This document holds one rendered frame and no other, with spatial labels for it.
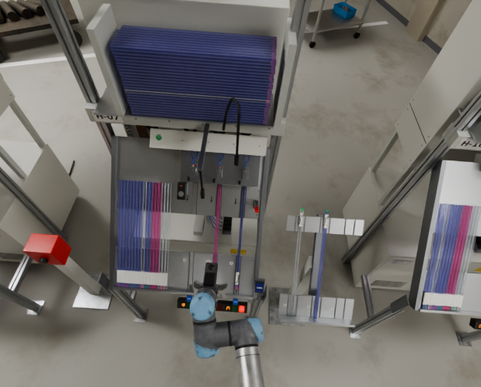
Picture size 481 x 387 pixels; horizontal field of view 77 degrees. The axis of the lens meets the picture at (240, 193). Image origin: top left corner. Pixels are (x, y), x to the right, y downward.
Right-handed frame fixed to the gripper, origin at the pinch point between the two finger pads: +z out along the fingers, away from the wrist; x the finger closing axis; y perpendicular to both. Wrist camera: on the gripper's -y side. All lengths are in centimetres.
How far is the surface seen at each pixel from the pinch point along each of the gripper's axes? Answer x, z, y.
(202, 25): -8, -36, -91
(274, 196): 40, 131, -55
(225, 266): 5.1, 13.5, -5.5
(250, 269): 17.1, 13.7, -4.9
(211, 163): -4, -5, -50
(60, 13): -49, -47, -84
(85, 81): -50, -27, -72
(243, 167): 10, -5, -49
